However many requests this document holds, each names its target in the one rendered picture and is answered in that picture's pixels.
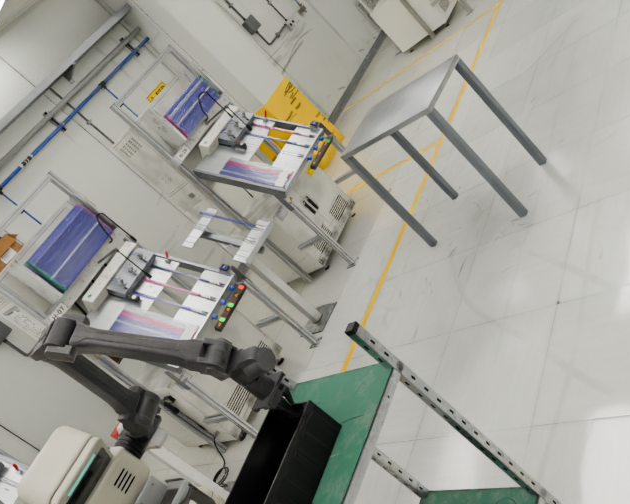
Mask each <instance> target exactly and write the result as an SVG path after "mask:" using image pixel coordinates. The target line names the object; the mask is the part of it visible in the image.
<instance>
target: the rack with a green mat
mask: <svg viewBox="0 0 630 504"><path fill-rule="evenodd" d="M344 333H345V334H346V335H347V336H349V337H350V338H351V339H352V340H353V341H354V342H355V343H357V344H358V345H359V346H360V347H361V348H362V349H363V350H365V351H366V352H367V353H368V354H369V355H370V356H372V357H373V358H374V359H375V360H376V361H377V362H378V363H377V364H373V365H369V366H365V367H361V368H357V369H353V370H349V371H345V372H341V373H337V374H333V375H329V376H325V377H321V378H317V379H313V380H309V381H305V382H301V383H296V382H295V381H294V380H292V379H291V378H290V377H289V376H288V375H285V376H283V379H282V381H281V383H280V385H282V384H285V385H286V386H288V388H289V390H290V393H291V396H292V398H293V401H294V403H299V402H303V401H307V400H311V401H312V402H313V403H314V404H316V405H317V406H318V407H319V408H321V409H322V410H323V411H324V412H326V413H327V414H328V415H329V416H331V417H332V418H333V419H334V420H336V421H337V422H338V423H339V424H341V425H342V426H341V429H340V432H339V434H338V437H337V439H336V442H335V445H334V447H333V450H332V452H331V455H330V457H329V460H328V463H327V465H326V468H325V470H324V473H323V476H322V478H321V481H320V483H319V486H318V488H317V491H316V494H315V496H314V499H313V501H312V504H355V501H356V498H357V496H358V493H359V490H360V487H361V484H362V482H363V479H364V476H365V473H366V471H367V468H368V465H369V462H370V460H371V459H372V460H373V461H374V462H375V463H377V464H378V465H379V466H380V467H382V468H383V469H384V470H385V471H387V472H388V473H389V474H390V475H392V476H393V477H394V478H395V479H397V480H398V481H399V482H400V483H402V484H403V485H404V486H405V487H407V488H408V489H409V490H410V491H412V492H413V493H414V494H416V495H417V496H418V497H419V498H421V499H420V502H419V504H562V503H561V502H559V501H558V500H557V499H556V498H555V497H554V496H553V495H552V494H550V493H549V492H548V491H547V490H546V489H545V488H544V487H543V486H541V485H540V484H539V483H538V482H537V481H536V480H535V479H534V478H532V477H531V476H530V475H529V474H528V473H527V472H526V471H525V470H523V469H522V468H521V467H520V466H519V465H518V464H517V463H515V462H514V461H513V460H512V459H511V458H510V457H509V456H508V455H506V454H505V453H504V452H503V451H502V450H501V449H500V448H499V447H497V446H496V445H495V444H494V443H493V442H492V441H491V440H490V439H488V438H487V437H486V436H485V435H484V434H483V433H482V432H481V431H479V430H478V429H477V428H476V427H475V426H474V425H473V424H472V423H470V422H469V421H468V420H467V419H466V418H465V417H464V416H462V415H461V414H460V413H459V412H458V411H457V410H456V409H455V408H453V407H452V406H451V405H450V404H449V403H448V402H447V401H446V400H444V399H443V398H442V397H441V396H440V395H439V394H438V393H437V392H435V391H434V390H433V389H432V388H431V387H430V386H429V385H428V384H426V383H425V382H424V381H423V380H422V379H421V378H420V377H419V376H417V375H416V374H415V373H414V372H413V371H412V370H411V369H409V368H408V367H407V366H406V365H405V364H404V363H403V362H402V361H401V360H400V359H398V358H397V357H396V356H395V355H394V354H393V353H391V352H390V351H389V350H388V349H387V348H386V347H385V346H384V345H382V344H381V343H380V342H379V341H378V340H377V339H376V338H375V337H373V336H372V335H371V334H370V333H369V332H368V331H367V330H366V329H364V328H363V327H362V326H361V325H360V324H359V323H358V322H356V321H354V322H351V323H349V324H348V325H347V327H346V330H345V332H344ZM399 381H400V382H401V383H403V384H404V385H405V386H406V387H407V388H408V389H409V390H411V391H412V392H413V393H414V394H415V395H416V396H417V397H419V398H420V399H421V400H422V401H423V402H424V403H425V404H427V405H428V406H429V407H430V408H431V409H432V410H434V411H435V412H436V413H437V414H438V415H439V416H440V417H442V418H443V419H444V420H445V421H446V422H447V423H448V424H450V425H451V426H452V427H453V428H454V429H455V430H456V431H458V432H459V433H460V434H461V435H462V436H463V437H465V438H466V439H467V440H468V441H469V442H470V443H471V444H473V445H474V446H475V447H476V448H477V449H478V450H479V451H481V452H482V453H483V454H484V455H485V456H486V457H487V458H489V459H490V460H491V461H492V462H493V463H494V464H496V465H497V466H498V467H499V468H500V469H501V470H502V471H504V472H505V473H506V474H507V475H508V476H509V477H510V478H512V479H513V480H514V481H515V482H516V483H517V484H518V485H520V487H495V488H470V489H445V490H429V489H427V488H426V487H425V486H424V485H422V484H421V483H420V482H419V481H417V480H416V479H415V478H414V477H413V476H411V475H410V474H409V473H408V472H406V471H405V470H404V469H403V468H401V467H400V466H399V465H398V464H396V463H395V462H394V461H393V460H391V459H390V458H389V457H388V456H387V455H385V454H384V453H383V452H382V451H380V450H379V449H378V448H377V447H375V446H376V443H377V440H378V438H379V435H380V432H381V429H382V427H383V424H384V421H385V418H386V415H387V413H388V410H389V407H390V404H391V402H392V399H393V396H394V393H395V391H396V388H397V385H398V382H399Z"/></svg>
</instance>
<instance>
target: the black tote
mask: <svg viewBox="0 0 630 504"><path fill-rule="evenodd" d="M290 405H291V406H292V407H293V409H294V410H295V411H296V412H297V414H296V415H292V414H289V413H286V412H283V411H278V410H272V411H270V410H268V412H267V414H266V417H265V419H264V421H263V423H262V425H261V427H260V429H259V431H258V434H257V436H256V438H255V440H254V442H253V444H252V446H251V448H250V450H249V453H248V455H247V457H246V459H245V461H244V463H243V465H242V467H241V470H240V472H239V474H238V476H237V478H236V480H235V482H234V484H233V486H232V489H231V491H230V493H229V495H228V497H227V499H226V501H225V503H224V504H312V501H313V499H314V496H315V494H316V491H317V488H318V486H319V483H320V481H321V478H322V476H323V473H324V470H325V468H326V465H327V463H328V460H329V457H330V455H331V452H332V450H333V447H334V445H335V442H336V439H337V437H338V434H339V432H340V429H341V426H342V425H341V424H339V423H338V422H337V421H336V420H334V419H333V418H332V417H331V416H329V415H328V414H327V413H326V412H324V411H323V410H322V409H321V408H319V407H318V406H317V405H316V404H314V403H313V402H312V401H311V400H307V401H303V402H299V403H294V404H290ZM286 450H287V451H286ZM283 457H284V458H283Z"/></svg>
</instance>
